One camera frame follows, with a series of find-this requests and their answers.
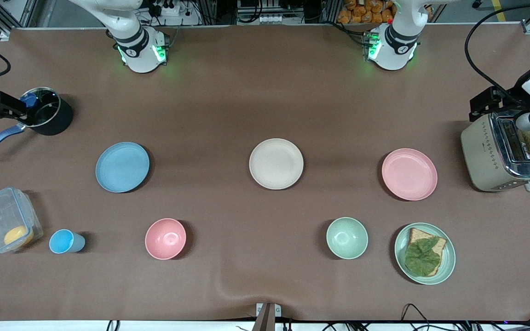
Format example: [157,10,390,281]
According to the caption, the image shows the pink plate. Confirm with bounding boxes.
[381,148,438,201]

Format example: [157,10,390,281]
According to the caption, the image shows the blue plate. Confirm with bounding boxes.
[95,142,150,193]

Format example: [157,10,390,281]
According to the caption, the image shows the glass lid blue knob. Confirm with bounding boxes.
[19,87,61,127]

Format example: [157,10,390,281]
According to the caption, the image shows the beige chrome toaster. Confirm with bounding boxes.
[461,113,530,193]

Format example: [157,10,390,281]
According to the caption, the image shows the yellow orange fruit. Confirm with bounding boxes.
[4,226,34,249]

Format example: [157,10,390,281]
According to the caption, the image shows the blue cup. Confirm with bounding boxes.
[49,229,86,254]

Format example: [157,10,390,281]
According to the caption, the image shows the toast slice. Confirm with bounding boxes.
[408,228,447,276]

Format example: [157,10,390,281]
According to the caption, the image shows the bag of orange buns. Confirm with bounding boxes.
[337,0,397,24]

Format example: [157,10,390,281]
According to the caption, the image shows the green plate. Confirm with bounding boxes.
[394,223,456,285]

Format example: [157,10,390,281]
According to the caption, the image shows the green lettuce leaf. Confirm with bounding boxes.
[404,237,441,277]

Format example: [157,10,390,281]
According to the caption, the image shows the white power strip black plugs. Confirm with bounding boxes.
[148,0,183,17]

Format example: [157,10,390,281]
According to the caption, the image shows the green bowl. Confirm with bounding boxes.
[326,217,369,260]

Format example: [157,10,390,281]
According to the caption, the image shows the pink bowl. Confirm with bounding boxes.
[145,218,187,260]

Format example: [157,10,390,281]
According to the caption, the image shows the beige plate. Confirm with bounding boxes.
[249,138,304,190]

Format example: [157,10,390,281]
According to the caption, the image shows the black pot blue handle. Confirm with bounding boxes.
[0,87,75,158]

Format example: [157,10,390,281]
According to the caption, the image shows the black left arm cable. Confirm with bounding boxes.
[465,0,530,99]

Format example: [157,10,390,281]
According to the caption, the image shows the metal table edge bracket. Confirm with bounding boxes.
[256,302,282,331]

